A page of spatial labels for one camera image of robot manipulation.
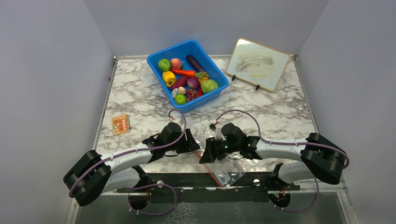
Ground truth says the clear zip bag orange zipper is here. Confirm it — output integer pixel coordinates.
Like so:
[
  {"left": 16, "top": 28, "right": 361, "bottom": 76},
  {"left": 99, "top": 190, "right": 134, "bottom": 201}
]
[{"left": 193, "top": 149, "right": 280, "bottom": 187}]

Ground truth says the purple onion toy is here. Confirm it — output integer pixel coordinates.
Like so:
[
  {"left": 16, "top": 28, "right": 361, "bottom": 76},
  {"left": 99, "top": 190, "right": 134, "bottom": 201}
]
[{"left": 187, "top": 77, "right": 200, "bottom": 89}]

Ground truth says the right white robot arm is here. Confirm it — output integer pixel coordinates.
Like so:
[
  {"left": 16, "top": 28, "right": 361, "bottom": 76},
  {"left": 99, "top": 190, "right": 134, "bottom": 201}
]
[{"left": 199, "top": 123, "right": 349, "bottom": 190}]

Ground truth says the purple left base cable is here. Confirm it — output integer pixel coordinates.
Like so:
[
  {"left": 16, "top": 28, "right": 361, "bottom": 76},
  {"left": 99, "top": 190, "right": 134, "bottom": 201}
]
[{"left": 127, "top": 182, "right": 178, "bottom": 217}]

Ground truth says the green lime toy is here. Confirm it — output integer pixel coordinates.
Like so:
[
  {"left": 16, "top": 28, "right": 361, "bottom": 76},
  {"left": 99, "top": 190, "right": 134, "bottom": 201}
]
[{"left": 174, "top": 94, "right": 187, "bottom": 105}]

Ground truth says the green cabbage toy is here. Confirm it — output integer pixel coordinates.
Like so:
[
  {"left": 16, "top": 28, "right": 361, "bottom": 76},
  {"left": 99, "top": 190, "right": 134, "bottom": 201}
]
[{"left": 201, "top": 79, "right": 219, "bottom": 94}]

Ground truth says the orange card tile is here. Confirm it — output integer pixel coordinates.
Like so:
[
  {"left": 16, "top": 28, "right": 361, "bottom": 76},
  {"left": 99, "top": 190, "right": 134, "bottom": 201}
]
[{"left": 111, "top": 114, "right": 131, "bottom": 135}]

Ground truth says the gold framed whiteboard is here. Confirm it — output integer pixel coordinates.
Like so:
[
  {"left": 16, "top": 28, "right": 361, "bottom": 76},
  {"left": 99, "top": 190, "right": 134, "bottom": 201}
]
[{"left": 226, "top": 38, "right": 291, "bottom": 92}]

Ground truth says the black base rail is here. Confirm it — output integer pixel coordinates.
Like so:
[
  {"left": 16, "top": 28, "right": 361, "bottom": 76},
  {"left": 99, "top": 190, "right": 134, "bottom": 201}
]
[{"left": 117, "top": 172, "right": 300, "bottom": 203}]

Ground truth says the orange carrot toy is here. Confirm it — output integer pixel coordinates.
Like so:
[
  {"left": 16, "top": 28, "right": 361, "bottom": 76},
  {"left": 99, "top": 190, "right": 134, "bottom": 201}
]
[{"left": 171, "top": 69, "right": 209, "bottom": 79}]

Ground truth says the purple sweet potato toy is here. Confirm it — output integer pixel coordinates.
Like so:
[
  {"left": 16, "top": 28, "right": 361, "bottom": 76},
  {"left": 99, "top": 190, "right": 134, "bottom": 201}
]
[{"left": 170, "top": 76, "right": 188, "bottom": 90}]

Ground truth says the white garlic toy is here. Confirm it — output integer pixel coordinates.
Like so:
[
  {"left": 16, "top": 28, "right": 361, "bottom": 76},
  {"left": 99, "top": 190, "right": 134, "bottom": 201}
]
[{"left": 171, "top": 86, "right": 186, "bottom": 98}]

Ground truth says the blue plastic bin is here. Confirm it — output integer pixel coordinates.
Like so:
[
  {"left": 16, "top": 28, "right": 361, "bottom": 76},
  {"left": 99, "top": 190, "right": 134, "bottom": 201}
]
[{"left": 147, "top": 40, "right": 228, "bottom": 113}]

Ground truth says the purple eggplant toy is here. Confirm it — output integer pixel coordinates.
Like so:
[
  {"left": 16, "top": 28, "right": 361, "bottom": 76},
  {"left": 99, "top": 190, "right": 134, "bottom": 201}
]
[{"left": 186, "top": 55, "right": 205, "bottom": 72}]

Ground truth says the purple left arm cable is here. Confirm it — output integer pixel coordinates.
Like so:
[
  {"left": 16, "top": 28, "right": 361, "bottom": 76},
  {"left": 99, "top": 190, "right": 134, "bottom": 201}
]
[{"left": 68, "top": 109, "right": 187, "bottom": 198}]

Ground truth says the red chili toy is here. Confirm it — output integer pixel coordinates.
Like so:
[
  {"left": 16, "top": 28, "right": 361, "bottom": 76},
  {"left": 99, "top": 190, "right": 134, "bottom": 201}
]
[{"left": 198, "top": 87, "right": 203, "bottom": 97}]

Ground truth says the peach toy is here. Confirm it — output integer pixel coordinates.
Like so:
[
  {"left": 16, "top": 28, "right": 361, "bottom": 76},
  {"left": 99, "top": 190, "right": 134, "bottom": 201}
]
[{"left": 170, "top": 58, "right": 183, "bottom": 70}]

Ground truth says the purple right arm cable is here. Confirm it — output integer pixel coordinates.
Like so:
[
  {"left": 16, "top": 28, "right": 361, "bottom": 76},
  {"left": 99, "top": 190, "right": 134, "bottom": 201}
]
[{"left": 209, "top": 109, "right": 350, "bottom": 169}]

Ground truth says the red grapes toy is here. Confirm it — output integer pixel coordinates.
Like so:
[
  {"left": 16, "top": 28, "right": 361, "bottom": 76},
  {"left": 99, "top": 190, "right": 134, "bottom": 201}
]
[{"left": 185, "top": 89, "right": 199, "bottom": 102}]

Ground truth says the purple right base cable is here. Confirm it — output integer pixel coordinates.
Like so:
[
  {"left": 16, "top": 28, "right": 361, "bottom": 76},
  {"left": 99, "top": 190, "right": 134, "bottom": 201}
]
[{"left": 268, "top": 179, "right": 321, "bottom": 214}]

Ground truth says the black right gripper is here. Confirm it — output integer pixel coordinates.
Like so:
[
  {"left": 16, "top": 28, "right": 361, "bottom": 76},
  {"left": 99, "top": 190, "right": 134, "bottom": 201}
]
[{"left": 200, "top": 136, "right": 240, "bottom": 164}]

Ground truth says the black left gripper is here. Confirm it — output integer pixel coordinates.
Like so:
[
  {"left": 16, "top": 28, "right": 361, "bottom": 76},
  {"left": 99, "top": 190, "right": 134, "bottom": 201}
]
[{"left": 165, "top": 129, "right": 200, "bottom": 154}]

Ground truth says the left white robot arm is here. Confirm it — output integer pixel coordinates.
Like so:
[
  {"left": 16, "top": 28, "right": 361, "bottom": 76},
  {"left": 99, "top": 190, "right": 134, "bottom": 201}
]
[{"left": 63, "top": 122, "right": 200, "bottom": 206}]

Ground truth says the green artichoke toy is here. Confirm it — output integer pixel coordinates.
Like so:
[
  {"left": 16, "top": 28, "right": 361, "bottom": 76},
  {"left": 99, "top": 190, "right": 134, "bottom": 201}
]
[{"left": 157, "top": 58, "right": 172, "bottom": 72}]

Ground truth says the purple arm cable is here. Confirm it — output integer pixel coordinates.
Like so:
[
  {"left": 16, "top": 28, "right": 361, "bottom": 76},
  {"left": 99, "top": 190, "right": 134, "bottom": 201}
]
[
  {"left": 68, "top": 109, "right": 187, "bottom": 198},
  {"left": 209, "top": 109, "right": 350, "bottom": 169}
]

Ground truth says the yellow bell pepper toy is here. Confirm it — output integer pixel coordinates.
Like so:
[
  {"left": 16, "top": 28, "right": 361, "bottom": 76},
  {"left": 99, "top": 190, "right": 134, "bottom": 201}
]
[{"left": 162, "top": 71, "right": 177, "bottom": 87}]

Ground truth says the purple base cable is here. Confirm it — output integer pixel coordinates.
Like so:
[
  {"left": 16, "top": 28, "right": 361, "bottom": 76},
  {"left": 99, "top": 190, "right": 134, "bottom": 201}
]
[
  {"left": 268, "top": 179, "right": 321, "bottom": 214},
  {"left": 127, "top": 182, "right": 178, "bottom": 217}
]

